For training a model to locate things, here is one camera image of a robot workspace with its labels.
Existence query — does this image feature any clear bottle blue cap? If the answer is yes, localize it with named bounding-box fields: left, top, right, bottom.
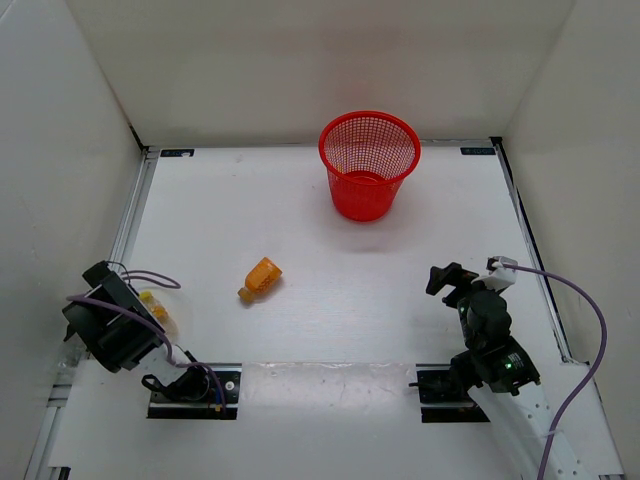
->
left=57, top=343, right=90, bottom=376

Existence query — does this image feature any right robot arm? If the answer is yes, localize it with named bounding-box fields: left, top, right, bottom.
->
left=425, top=256, right=608, bottom=479

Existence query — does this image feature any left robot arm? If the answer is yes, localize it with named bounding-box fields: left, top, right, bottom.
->
left=62, top=260, right=220, bottom=403

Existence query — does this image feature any red mesh plastic bin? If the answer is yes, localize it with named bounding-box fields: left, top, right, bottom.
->
left=318, top=110, right=421, bottom=223

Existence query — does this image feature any clear bottle yellow cap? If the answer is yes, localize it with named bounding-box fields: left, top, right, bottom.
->
left=139, top=291, right=179, bottom=341

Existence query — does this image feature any orange plastic bottle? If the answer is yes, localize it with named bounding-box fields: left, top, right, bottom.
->
left=237, top=257, right=282, bottom=304

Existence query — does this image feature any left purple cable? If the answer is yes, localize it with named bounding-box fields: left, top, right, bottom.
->
left=67, top=269, right=231, bottom=401

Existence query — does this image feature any purple cable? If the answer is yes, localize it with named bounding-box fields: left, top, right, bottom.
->
left=67, top=269, right=231, bottom=401
left=507, top=264, right=609, bottom=480

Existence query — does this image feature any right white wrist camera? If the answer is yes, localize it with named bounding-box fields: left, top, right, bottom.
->
left=471, top=256, right=518, bottom=294

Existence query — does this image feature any left aluminium frame rail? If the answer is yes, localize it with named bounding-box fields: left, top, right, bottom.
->
left=23, top=146, right=159, bottom=479

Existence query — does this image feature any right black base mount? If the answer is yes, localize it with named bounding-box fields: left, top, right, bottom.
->
left=409, top=364, right=489, bottom=424

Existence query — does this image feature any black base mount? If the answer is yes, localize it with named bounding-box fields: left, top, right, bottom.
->
left=141, top=364, right=242, bottom=421
left=409, top=364, right=489, bottom=424

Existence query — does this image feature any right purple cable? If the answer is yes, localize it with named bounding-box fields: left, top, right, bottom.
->
left=507, top=264, right=609, bottom=480

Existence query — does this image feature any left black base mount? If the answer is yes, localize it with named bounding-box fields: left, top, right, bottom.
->
left=141, top=364, right=242, bottom=421

